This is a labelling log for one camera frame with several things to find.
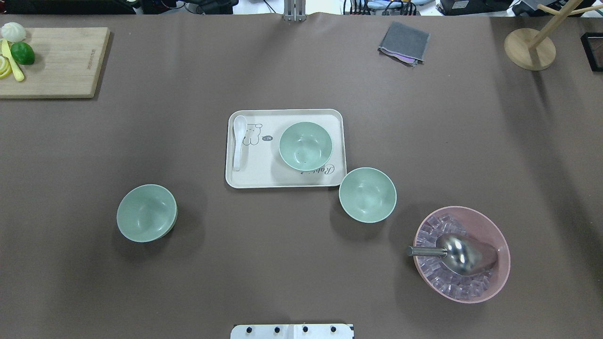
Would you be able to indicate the green bowl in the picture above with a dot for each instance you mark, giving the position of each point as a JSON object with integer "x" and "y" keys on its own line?
{"x": 147, "y": 213}
{"x": 367, "y": 195}
{"x": 305, "y": 146}

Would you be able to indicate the green bowl on tray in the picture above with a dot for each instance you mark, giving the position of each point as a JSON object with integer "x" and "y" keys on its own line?
{"x": 305, "y": 146}

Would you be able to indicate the cream rectangular serving tray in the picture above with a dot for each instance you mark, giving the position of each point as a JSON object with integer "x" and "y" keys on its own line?
{"x": 261, "y": 163}

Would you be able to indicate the white ceramic soup spoon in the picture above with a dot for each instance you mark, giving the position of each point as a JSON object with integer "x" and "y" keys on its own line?
{"x": 239, "y": 132}

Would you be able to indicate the grey folded cloth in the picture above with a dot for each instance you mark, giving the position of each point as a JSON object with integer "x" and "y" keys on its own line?
{"x": 405, "y": 43}

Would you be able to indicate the pink bowl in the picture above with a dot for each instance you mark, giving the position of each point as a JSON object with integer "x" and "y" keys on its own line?
{"x": 481, "y": 228}

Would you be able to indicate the metal ice scoop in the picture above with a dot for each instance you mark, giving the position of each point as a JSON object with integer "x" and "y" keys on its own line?
{"x": 461, "y": 254}

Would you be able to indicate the clear ice cubes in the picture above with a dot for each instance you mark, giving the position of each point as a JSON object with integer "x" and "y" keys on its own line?
{"x": 453, "y": 285}

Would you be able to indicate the wooden cutting board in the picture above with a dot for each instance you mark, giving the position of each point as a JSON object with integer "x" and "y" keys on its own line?
{"x": 68, "y": 64}

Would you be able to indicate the wooden mug tree stand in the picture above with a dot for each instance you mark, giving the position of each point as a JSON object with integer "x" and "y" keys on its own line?
{"x": 533, "y": 49}

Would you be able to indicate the yellow plastic knife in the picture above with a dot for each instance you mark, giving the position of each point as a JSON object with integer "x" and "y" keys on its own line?
{"x": 16, "y": 70}

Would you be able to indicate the green lime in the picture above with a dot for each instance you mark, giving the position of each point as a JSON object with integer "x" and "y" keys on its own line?
{"x": 22, "y": 53}

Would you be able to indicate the lemon slice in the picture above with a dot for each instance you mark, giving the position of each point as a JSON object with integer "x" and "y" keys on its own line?
{"x": 5, "y": 67}

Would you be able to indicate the black framed tray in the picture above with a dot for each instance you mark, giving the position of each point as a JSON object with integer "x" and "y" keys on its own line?
{"x": 592, "y": 43}

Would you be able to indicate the white garlic bulb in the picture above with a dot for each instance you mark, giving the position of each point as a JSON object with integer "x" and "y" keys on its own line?
{"x": 13, "y": 32}

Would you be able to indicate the aluminium frame post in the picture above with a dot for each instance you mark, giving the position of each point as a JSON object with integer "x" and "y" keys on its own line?
{"x": 294, "y": 11}

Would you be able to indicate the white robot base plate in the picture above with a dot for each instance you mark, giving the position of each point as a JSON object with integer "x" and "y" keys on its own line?
{"x": 293, "y": 331}

